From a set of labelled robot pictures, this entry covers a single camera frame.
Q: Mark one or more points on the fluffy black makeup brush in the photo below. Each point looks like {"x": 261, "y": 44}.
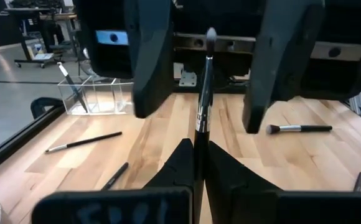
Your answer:
{"x": 311, "y": 128}

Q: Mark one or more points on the black makeup brush silver ferrule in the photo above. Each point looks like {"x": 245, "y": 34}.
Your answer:
{"x": 116, "y": 174}
{"x": 90, "y": 140}
{"x": 203, "y": 102}
{"x": 74, "y": 90}
{"x": 358, "y": 182}

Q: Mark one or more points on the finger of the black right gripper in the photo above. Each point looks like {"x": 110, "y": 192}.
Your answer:
{"x": 270, "y": 77}
{"x": 151, "y": 62}

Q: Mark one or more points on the clear acrylic organizer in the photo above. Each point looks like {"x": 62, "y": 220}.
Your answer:
{"x": 105, "y": 99}

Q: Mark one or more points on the black rolling desk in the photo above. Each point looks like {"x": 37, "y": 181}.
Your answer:
{"x": 25, "y": 37}

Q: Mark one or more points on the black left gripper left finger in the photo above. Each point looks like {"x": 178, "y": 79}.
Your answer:
{"x": 177, "y": 174}

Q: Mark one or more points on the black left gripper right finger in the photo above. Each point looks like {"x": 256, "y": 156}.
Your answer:
{"x": 227, "y": 177}

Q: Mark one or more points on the silver mounting bracket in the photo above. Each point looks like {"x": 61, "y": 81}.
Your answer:
{"x": 187, "y": 78}

